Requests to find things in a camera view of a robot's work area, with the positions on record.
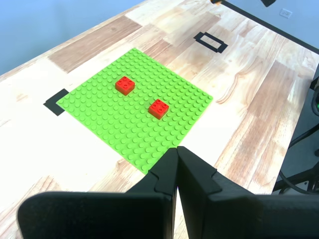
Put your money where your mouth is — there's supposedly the black straight cable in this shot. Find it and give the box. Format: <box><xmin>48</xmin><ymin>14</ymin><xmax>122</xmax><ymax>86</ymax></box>
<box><xmin>289</xmin><ymin>123</ymin><xmax>319</xmax><ymax>148</ymax></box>

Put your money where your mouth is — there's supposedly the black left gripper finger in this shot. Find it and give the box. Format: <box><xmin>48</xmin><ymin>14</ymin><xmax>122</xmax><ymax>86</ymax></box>
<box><xmin>177</xmin><ymin>146</ymin><xmax>319</xmax><ymax>239</ymax></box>
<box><xmin>17</xmin><ymin>147</ymin><xmax>179</xmax><ymax>239</ymax></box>

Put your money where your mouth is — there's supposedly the black table edge strip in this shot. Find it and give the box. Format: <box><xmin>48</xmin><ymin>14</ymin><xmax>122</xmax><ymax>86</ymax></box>
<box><xmin>222</xmin><ymin>0</ymin><xmax>319</xmax><ymax>55</ymax></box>

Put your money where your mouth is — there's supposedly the black tape corner marker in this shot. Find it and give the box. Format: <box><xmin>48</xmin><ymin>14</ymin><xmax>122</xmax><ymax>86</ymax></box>
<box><xmin>43</xmin><ymin>88</ymin><xmax>69</xmax><ymax>117</ymax></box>

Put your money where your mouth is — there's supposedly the black curved cable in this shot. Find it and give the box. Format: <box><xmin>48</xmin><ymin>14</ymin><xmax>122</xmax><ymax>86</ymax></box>
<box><xmin>278</xmin><ymin>170</ymin><xmax>319</xmax><ymax>195</ymax></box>

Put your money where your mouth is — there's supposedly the black tape rectangle outline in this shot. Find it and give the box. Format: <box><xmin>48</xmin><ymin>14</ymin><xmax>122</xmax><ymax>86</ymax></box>
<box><xmin>193</xmin><ymin>31</ymin><xmax>229</xmax><ymax>54</ymax></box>

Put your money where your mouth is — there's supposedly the red square brick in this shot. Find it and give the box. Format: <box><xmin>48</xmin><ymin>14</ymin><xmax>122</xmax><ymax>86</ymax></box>
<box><xmin>148</xmin><ymin>99</ymin><xmax>170</xmax><ymax>120</ymax></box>
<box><xmin>115</xmin><ymin>76</ymin><xmax>136</xmax><ymax>96</ymax></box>

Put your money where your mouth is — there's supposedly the green studded baseplate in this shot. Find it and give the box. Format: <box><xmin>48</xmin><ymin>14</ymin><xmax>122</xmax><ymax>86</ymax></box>
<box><xmin>56</xmin><ymin>47</ymin><xmax>214</xmax><ymax>175</ymax></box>

